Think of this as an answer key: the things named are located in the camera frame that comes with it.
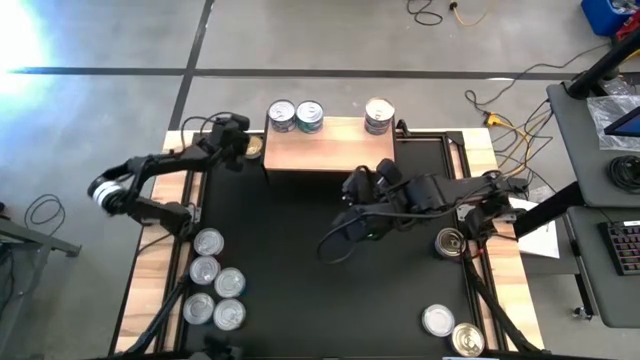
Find white-lidded tin can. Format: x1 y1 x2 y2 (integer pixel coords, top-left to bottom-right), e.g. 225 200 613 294
421 303 457 338

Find teal can white text label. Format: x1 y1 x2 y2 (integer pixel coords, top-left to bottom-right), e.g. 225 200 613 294
295 99 325 135

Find yellow extension cable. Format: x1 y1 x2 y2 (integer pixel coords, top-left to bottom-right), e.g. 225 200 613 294
492 112 554 179

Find coiled black cable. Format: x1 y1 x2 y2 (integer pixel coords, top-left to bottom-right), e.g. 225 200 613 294
607 154 640 194

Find black keyboard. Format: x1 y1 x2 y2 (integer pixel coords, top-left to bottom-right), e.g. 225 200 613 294
598 219 640 277

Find silver-lidded teal tin can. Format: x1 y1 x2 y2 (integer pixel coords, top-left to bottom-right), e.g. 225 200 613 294
182 292 217 326

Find black table mat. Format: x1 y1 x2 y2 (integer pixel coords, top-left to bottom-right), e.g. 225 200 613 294
192 132 479 359

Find black desk leg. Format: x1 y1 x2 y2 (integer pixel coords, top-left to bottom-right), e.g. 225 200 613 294
513 179 586 240

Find red object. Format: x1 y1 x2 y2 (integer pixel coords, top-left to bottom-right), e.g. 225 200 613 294
615 22 640 44

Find black looped floor cable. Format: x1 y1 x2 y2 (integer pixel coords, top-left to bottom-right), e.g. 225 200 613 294
23 193 67 227

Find yellow floor cable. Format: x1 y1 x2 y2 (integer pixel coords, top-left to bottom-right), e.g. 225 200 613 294
448 1 490 28

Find green label tin can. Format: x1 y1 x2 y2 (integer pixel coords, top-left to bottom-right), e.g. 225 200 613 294
188 255 222 286

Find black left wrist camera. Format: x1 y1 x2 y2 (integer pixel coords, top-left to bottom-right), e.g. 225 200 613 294
219 113 251 132

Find black monitor pole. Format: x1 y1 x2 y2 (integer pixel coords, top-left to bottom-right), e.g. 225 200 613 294
564 29 640 100

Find grey desk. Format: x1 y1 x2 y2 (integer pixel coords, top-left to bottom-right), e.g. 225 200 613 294
545 72 640 209
564 204 640 330

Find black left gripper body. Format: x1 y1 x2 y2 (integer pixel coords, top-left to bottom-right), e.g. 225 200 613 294
208 130 251 162

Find bronze-lidded tin can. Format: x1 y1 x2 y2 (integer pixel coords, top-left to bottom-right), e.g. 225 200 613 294
433 226 468 260

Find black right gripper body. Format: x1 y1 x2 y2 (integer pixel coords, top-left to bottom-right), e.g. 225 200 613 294
327 208 374 245

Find blue tablet screen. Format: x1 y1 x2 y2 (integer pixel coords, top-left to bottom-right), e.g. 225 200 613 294
603 105 640 139

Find silver can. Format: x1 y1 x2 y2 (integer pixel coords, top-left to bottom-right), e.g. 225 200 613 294
268 98 298 134

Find white paper sheet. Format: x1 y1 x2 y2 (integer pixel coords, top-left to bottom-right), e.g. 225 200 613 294
509 197 561 260

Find gold-lidded tin can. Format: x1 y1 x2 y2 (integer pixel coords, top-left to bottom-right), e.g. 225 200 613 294
449 322 486 358
245 135 265 160

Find red tin can white patch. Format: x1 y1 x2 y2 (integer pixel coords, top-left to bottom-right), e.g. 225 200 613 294
193 227 226 257

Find blue plastic bin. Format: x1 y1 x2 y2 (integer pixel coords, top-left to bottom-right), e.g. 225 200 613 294
580 0 639 37

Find grey metal stand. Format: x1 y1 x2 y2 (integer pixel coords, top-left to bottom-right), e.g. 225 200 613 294
0 199 84 360

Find clear plastic sheet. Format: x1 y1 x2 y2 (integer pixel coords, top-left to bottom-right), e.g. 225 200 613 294
585 93 640 154

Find wooden shelf black metal legs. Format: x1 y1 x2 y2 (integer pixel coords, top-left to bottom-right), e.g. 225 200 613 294
260 115 399 194

